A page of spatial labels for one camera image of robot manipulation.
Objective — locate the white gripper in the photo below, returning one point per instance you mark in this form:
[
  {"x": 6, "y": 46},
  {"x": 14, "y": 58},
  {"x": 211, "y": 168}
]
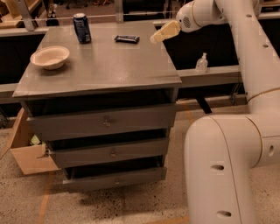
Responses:
[{"x": 185, "y": 17}]

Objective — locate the dark rxbar blueberry bar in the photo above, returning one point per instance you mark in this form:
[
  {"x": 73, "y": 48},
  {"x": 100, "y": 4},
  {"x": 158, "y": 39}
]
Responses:
[{"x": 127, "y": 39}]

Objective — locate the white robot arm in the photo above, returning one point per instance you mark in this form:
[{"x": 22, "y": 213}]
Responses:
[{"x": 220, "y": 150}]

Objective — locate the paper bowl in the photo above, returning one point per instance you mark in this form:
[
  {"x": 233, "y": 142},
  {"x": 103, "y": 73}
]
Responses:
[{"x": 50, "y": 58}]

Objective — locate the clear sanitizer pump bottle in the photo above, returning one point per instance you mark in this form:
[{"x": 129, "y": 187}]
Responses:
[{"x": 201, "y": 65}]

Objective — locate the blue soda can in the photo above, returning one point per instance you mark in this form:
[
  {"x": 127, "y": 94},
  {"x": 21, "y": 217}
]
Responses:
[{"x": 81, "y": 27}]

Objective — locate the grey drawer cabinet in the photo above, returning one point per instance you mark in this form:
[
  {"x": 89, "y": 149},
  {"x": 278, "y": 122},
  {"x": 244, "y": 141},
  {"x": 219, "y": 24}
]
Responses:
[{"x": 87, "y": 171}]

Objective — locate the top grey drawer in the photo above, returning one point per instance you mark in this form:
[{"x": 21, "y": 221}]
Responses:
[{"x": 103, "y": 122}]

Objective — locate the grey drawer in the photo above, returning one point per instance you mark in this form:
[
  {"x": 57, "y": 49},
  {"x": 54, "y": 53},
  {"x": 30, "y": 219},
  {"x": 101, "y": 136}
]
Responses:
[
  {"x": 128, "y": 178},
  {"x": 103, "y": 122},
  {"x": 107, "y": 153}
]

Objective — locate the grey metal railing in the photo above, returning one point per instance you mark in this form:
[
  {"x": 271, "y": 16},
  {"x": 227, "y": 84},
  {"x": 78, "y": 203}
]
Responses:
[{"x": 213, "y": 74}]

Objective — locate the middle grey drawer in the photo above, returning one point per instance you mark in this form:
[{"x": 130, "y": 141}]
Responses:
[{"x": 107, "y": 153}]

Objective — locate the bottom grey drawer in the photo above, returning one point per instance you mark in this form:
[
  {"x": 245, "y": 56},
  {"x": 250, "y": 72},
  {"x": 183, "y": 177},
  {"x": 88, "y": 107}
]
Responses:
[{"x": 128, "y": 178}]

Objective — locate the cardboard box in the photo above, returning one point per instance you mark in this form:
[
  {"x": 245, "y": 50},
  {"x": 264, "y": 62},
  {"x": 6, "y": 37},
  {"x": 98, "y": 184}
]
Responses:
[{"x": 31, "y": 159}]

